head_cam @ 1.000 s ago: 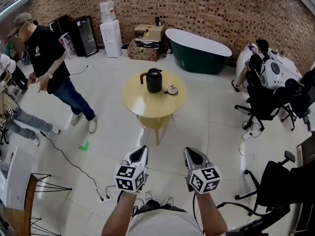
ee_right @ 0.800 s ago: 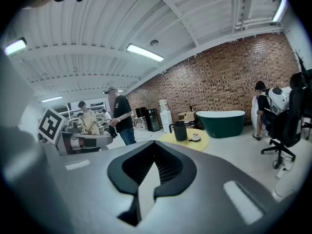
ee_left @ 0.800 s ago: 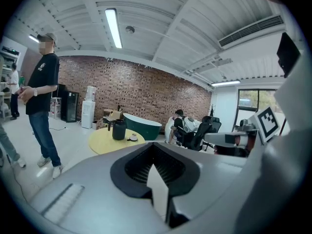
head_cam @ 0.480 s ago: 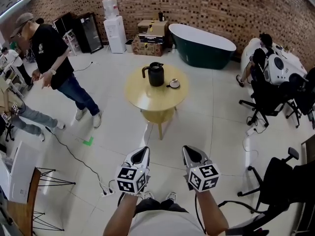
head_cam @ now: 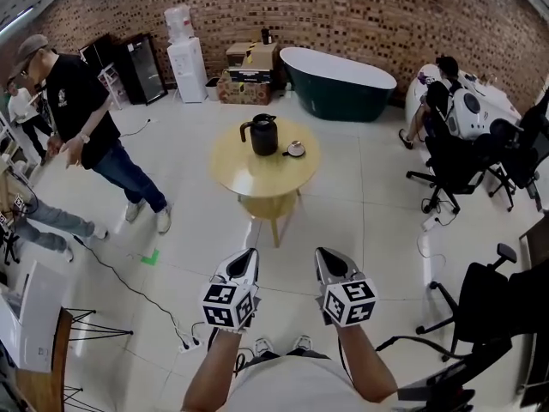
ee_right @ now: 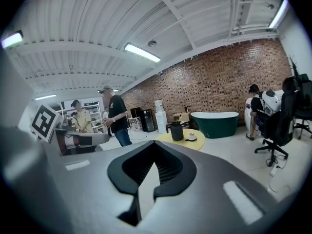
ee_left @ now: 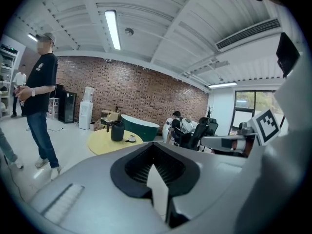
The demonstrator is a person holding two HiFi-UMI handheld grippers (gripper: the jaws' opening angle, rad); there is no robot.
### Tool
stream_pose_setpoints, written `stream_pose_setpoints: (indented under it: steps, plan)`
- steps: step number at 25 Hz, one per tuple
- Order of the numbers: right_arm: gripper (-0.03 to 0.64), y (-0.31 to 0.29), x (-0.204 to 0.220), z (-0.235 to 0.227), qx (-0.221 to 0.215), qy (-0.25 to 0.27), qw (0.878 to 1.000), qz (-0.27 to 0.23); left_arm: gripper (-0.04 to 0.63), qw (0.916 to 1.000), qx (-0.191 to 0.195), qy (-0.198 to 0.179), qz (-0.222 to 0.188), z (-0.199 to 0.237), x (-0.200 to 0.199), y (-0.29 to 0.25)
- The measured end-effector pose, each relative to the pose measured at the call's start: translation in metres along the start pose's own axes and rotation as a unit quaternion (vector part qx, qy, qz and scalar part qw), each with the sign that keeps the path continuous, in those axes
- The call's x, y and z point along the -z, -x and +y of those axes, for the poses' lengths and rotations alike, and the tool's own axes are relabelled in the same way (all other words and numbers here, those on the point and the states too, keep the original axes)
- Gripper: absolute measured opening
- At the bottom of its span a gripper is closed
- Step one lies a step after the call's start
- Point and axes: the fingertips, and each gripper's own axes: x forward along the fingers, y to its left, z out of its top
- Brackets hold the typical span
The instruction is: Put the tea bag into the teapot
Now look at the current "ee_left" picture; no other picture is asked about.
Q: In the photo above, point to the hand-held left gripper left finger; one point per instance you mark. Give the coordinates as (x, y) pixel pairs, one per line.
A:
(122, 177)

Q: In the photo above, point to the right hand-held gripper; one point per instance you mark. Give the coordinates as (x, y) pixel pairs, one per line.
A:
(265, 127)

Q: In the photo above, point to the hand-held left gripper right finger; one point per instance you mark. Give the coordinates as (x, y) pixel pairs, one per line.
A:
(187, 177)

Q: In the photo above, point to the black-framed window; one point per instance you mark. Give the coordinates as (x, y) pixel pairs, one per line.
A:
(246, 111)

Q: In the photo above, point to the yellow round table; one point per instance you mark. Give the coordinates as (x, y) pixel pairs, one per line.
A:
(102, 142)

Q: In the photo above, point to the small white cup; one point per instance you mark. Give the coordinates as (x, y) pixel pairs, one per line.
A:
(131, 138)

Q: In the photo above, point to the black thermal jug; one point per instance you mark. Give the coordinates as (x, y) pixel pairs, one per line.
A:
(117, 131)

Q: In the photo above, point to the black office chair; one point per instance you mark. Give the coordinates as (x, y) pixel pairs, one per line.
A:
(201, 133)

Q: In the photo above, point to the green bathtub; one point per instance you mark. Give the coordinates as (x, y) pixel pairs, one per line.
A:
(143, 130)

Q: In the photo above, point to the person's white top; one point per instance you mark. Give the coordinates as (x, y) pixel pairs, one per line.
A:
(280, 179)

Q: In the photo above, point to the small white bin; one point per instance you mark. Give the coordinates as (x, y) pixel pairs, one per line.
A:
(92, 126)

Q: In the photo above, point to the cardboard box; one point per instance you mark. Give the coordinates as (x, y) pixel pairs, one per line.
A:
(109, 118)

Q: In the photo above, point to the long ceiling light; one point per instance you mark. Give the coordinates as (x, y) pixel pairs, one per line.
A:
(223, 84)
(32, 37)
(113, 30)

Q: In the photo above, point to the white water dispenser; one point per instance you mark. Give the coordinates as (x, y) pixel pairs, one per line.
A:
(85, 113)

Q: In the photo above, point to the black flat panel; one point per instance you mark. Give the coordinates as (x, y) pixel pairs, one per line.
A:
(287, 55)

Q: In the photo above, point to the black glass-door fridge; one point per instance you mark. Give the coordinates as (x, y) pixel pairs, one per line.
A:
(67, 107)

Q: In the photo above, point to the white ceiling air vent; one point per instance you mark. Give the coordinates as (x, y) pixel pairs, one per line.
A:
(246, 34)

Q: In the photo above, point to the white step ladder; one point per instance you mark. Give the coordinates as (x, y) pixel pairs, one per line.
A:
(53, 108)

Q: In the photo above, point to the round smoke detector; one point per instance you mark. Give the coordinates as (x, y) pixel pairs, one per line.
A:
(129, 31)

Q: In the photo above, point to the white storage shelf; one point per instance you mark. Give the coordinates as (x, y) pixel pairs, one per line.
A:
(7, 64)

